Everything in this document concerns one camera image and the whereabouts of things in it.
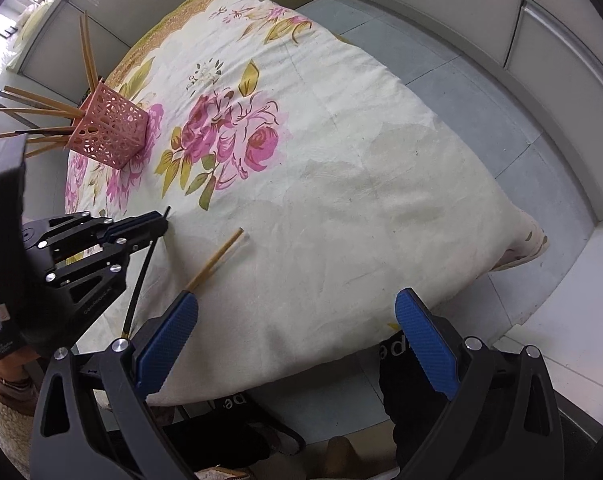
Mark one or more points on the person's left forearm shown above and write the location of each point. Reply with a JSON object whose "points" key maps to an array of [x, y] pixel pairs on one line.
{"points": [[4, 390]]}

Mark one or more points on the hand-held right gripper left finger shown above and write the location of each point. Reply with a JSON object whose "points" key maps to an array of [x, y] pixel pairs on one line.
{"points": [[164, 345]]}

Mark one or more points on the floral cream blanket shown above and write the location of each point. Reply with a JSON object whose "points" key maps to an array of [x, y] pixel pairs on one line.
{"points": [[356, 185]]}

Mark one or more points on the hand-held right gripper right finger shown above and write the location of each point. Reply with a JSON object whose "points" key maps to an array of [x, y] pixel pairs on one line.
{"points": [[424, 345]]}

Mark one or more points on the plain bamboo chopstick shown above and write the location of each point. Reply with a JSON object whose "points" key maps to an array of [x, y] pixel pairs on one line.
{"points": [[216, 259], [87, 50], [93, 47]]}

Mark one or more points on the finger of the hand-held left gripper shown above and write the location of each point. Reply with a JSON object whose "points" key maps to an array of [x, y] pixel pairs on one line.
{"points": [[96, 285], [131, 224]]}

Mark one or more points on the black chopstick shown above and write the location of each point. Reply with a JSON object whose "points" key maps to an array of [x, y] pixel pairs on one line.
{"points": [[141, 280]]}

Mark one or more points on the person's left leg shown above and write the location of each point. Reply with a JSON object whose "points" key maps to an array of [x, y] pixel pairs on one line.
{"points": [[221, 435]]}

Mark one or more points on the person's leg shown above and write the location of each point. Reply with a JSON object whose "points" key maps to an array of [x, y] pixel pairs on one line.
{"points": [[221, 435], [406, 410]]}

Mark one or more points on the pink perforated plastic basket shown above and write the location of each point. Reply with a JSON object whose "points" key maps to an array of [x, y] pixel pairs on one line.
{"points": [[111, 130]]}

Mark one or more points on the bundle of wooden chopsticks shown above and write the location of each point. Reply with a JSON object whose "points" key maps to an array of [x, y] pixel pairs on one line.
{"points": [[41, 101]]}

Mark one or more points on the yellow cloth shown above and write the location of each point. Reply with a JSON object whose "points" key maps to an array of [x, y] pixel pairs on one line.
{"points": [[29, 22]]}

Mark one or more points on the person's right leg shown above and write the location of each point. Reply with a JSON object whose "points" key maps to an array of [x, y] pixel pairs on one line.
{"points": [[406, 410]]}

